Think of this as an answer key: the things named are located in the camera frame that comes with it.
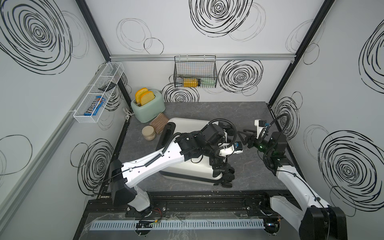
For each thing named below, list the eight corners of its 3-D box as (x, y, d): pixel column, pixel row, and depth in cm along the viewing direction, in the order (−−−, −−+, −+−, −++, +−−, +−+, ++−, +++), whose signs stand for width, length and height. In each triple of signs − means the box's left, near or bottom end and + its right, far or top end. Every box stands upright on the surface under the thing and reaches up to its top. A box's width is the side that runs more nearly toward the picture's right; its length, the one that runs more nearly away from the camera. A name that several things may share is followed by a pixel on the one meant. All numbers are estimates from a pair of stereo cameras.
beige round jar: (142, 140, 100) (140, 135, 96) (145, 130, 105) (143, 125, 101) (154, 140, 100) (152, 135, 96) (156, 130, 105) (154, 125, 101)
